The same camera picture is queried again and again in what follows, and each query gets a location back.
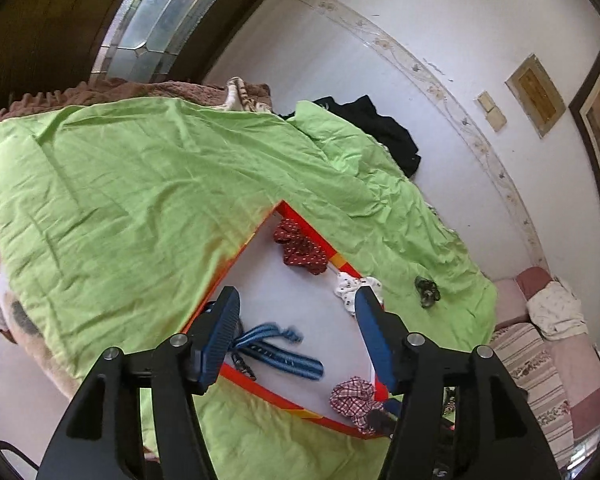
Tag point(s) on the black clothing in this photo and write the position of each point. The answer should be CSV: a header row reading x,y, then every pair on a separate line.
x,y
380,130

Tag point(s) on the pink striped sofa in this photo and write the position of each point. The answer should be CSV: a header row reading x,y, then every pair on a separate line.
x,y
550,385

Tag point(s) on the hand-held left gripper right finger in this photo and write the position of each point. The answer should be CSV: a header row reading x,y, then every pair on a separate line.
x,y
375,345

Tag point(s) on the dark green scrunchie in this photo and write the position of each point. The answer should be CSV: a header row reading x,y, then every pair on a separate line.
x,y
426,291

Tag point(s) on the beige light switch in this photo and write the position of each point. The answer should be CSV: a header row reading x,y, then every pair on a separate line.
x,y
492,112

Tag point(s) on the red dotted scrunchie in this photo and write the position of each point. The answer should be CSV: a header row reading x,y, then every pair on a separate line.
x,y
300,250

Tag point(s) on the brown blanket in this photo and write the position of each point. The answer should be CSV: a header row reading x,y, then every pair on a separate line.
x,y
130,91

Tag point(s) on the white black-dotted scrunchie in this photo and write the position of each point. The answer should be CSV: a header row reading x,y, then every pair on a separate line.
x,y
347,290

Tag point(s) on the red shallow box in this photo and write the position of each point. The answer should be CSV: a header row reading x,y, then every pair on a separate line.
x,y
290,300

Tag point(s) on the red plaid scrunchie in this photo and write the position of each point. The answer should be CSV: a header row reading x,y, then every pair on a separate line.
x,y
350,400

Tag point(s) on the white floral cloth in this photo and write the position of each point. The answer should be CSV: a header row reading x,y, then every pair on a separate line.
x,y
557,310

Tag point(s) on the green bed sheet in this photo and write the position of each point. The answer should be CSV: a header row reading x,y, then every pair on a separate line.
x,y
130,210

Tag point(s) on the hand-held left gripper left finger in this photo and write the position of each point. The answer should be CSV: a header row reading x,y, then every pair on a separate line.
x,y
220,340

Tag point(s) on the beige wall plaque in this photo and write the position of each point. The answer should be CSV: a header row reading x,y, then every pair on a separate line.
x,y
536,94

